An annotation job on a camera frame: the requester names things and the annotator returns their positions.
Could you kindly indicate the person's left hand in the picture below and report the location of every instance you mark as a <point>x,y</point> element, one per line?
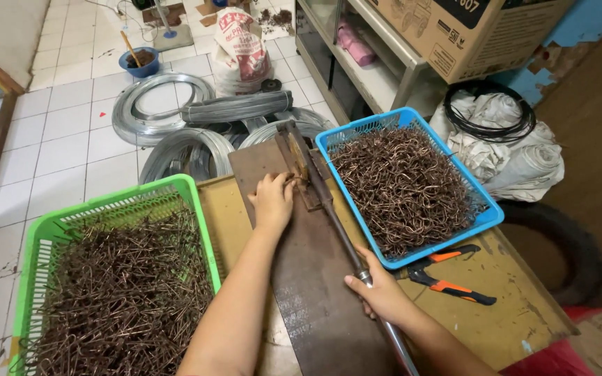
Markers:
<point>271,204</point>

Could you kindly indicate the person's right hand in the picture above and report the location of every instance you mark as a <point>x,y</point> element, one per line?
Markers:
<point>384,295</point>

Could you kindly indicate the green plastic basket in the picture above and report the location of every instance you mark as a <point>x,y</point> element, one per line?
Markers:
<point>45,250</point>

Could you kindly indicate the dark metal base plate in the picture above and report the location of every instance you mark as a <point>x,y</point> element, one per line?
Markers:
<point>306,271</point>

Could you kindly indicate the white printed sack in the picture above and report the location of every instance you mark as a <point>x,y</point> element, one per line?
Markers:
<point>241,49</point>

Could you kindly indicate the white fan stand base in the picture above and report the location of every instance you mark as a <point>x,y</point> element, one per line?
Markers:
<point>171,34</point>

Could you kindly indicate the black rubber tyre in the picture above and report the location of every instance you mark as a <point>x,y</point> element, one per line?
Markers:
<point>578,250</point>

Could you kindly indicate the small black wheel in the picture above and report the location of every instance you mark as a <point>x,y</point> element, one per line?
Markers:
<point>271,85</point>

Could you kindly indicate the red cloth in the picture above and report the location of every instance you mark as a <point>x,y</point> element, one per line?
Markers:
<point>546,355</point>

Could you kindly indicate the pile of curled copper hooks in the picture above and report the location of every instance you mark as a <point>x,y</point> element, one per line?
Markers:
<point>405,190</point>

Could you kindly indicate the wooden stick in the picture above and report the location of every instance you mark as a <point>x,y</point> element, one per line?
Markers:
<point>130,48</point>

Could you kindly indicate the heap of white sacks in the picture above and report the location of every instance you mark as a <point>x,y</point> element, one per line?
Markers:
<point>515,156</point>

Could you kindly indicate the blue plastic basket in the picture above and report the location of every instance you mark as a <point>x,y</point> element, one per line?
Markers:
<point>484,219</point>

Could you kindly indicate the yellow wooden board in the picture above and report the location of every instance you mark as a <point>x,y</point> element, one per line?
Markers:
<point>489,308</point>

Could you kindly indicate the blue plastic bowl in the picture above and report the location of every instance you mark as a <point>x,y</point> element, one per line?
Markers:
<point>141,65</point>

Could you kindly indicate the white shelf unit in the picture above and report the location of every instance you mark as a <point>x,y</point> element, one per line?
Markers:
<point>363,62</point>

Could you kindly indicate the pink cloth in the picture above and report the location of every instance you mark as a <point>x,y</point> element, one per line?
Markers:
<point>354,43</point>

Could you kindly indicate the brown cardboard box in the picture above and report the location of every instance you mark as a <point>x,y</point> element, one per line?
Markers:
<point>468,36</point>

